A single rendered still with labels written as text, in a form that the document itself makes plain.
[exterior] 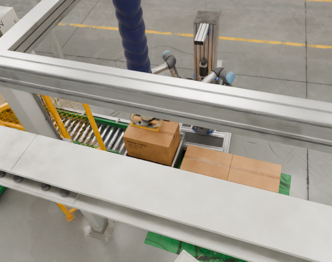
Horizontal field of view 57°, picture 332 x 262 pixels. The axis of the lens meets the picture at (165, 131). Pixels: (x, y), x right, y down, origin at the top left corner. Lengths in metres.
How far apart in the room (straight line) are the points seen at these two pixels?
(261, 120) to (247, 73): 5.11
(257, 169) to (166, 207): 3.32
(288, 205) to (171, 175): 0.26
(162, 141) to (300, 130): 2.84
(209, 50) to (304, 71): 2.96
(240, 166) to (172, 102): 3.08
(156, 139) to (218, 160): 0.85
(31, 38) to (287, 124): 1.28
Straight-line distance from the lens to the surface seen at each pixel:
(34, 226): 4.64
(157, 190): 0.70
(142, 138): 3.71
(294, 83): 5.94
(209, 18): 3.52
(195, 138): 4.59
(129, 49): 2.84
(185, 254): 2.95
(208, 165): 3.92
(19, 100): 2.32
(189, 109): 0.92
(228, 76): 3.35
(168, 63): 3.53
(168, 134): 3.70
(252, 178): 3.88
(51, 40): 6.04
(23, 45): 1.68
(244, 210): 0.68
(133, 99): 0.97
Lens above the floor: 3.83
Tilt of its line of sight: 50 degrees down
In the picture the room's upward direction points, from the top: 7 degrees counter-clockwise
